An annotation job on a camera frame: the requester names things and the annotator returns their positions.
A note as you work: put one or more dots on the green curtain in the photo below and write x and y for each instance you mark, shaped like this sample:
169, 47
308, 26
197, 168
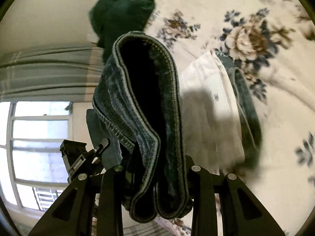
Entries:
49, 78

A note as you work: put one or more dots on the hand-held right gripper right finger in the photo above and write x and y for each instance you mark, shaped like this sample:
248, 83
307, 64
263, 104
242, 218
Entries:
200, 189

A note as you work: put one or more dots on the folded white pants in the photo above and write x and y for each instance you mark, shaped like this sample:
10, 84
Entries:
211, 73

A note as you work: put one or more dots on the dark blue jeans pants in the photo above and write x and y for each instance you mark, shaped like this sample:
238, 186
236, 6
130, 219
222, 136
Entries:
115, 98

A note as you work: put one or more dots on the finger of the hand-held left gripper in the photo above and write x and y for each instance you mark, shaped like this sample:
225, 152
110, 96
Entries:
97, 154

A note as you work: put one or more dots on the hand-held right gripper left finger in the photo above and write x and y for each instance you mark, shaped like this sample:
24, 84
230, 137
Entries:
112, 189

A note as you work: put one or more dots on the window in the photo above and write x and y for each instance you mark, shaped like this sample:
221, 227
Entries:
37, 132

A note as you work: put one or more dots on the dark green blanket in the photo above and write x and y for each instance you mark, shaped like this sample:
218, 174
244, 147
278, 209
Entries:
123, 12

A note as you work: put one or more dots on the floral bedspread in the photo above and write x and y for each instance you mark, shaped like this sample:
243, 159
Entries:
283, 91

